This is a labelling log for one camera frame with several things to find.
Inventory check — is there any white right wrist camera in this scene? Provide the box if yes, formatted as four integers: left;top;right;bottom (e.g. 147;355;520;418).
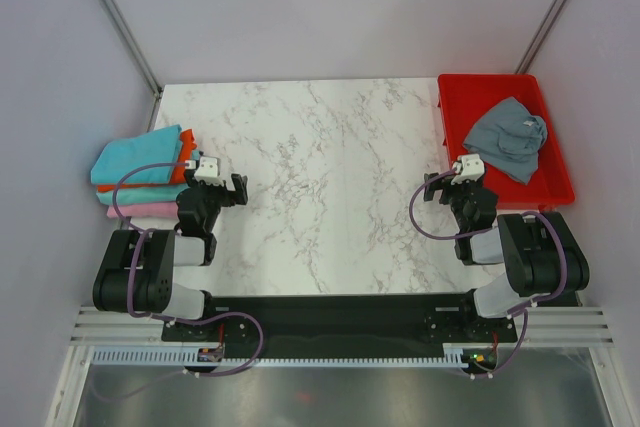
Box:
451;153;486;185

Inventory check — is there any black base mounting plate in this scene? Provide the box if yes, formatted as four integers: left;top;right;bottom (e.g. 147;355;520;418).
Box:
162;293;517;354

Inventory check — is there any grey slotted cable duct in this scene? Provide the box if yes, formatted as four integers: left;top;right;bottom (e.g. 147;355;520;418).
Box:
92;344;495;368

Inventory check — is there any aluminium frame rail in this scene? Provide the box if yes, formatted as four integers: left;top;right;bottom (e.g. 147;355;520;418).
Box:
71;306;614;348

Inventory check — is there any folded pink t shirt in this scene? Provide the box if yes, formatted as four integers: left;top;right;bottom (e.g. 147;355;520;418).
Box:
105;151;210;221

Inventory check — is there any grey t shirt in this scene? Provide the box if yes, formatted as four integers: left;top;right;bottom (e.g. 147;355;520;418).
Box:
463;97;548;185

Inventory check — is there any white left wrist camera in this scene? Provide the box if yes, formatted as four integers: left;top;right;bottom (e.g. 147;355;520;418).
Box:
184;156;223;186

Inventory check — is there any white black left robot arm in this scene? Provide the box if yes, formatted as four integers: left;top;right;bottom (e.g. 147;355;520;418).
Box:
92;173;248;340

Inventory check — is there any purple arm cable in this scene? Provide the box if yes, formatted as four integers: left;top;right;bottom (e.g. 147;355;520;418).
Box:
408;171;569;381
112;160;266;401

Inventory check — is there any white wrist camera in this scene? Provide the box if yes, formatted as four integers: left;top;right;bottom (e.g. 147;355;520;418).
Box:
451;153;486;185
184;156;223;186

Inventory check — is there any folded red t shirt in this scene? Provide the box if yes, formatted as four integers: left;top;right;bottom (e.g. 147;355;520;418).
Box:
90;124;197;193

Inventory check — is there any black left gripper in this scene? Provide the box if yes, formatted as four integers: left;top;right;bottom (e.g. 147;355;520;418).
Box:
184;170;247;233

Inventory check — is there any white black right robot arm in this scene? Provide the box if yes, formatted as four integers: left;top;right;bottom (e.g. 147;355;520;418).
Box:
418;172;590;341

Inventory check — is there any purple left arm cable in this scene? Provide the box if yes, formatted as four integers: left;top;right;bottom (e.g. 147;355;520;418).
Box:
112;160;266;401

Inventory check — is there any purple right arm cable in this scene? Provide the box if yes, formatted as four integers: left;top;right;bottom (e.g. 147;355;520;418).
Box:
408;171;569;381

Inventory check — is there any red plastic bin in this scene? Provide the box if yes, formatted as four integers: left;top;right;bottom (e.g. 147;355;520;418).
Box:
437;74;575;210

